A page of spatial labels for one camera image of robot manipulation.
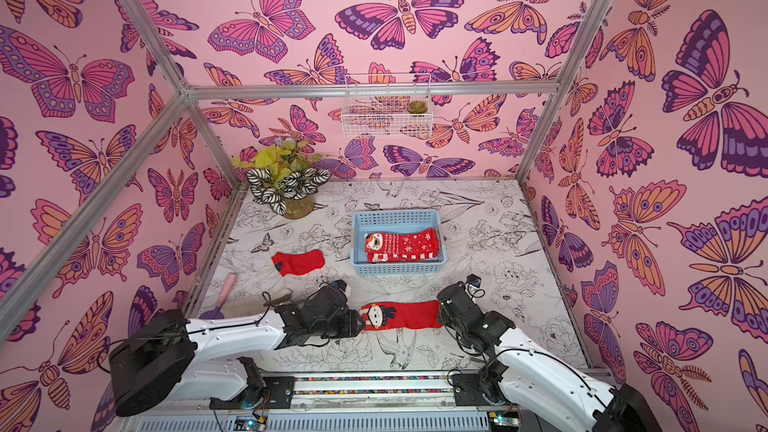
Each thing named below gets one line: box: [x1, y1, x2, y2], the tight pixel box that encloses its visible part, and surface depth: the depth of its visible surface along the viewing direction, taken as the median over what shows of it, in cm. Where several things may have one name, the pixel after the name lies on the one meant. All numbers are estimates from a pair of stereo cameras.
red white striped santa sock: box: [367, 251, 439, 264], surface depth 97 cm
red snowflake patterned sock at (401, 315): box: [360, 300, 443, 331], surface depth 87 cm
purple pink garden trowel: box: [199, 272, 237, 319], surface depth 92 cm
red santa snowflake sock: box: [364, 228, 440, 263], surface depth 97 cm
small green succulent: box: [407, 100, 428, 114], surface depth 94 cm
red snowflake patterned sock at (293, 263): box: [271, 249, 325, 277], surface depth 99 cm
